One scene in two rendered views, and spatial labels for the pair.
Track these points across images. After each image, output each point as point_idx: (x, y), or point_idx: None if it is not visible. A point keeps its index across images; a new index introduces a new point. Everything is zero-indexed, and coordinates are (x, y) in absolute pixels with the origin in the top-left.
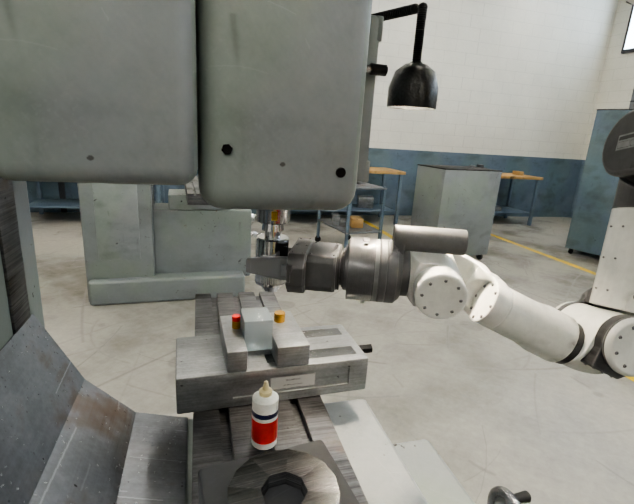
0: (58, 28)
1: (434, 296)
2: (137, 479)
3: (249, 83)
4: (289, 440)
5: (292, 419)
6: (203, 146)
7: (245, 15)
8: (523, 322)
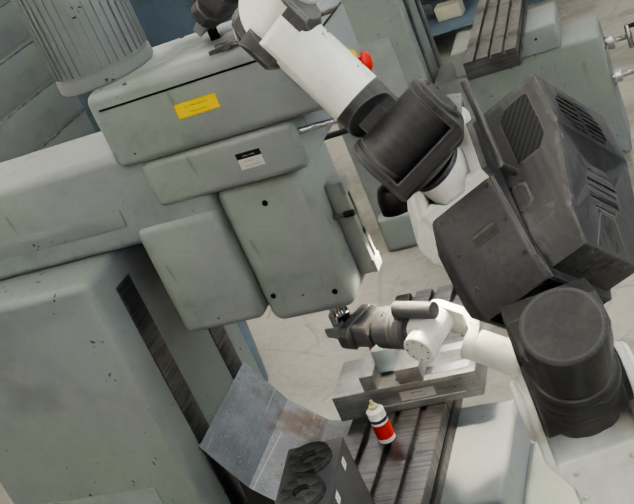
0: (189, 275)
1: (414, 350)
2: None
3: (270, 265)
4: (403, 437)
5: (413, 422)
6: (264, 294)
7: (255, 239)
8: (484, 358)
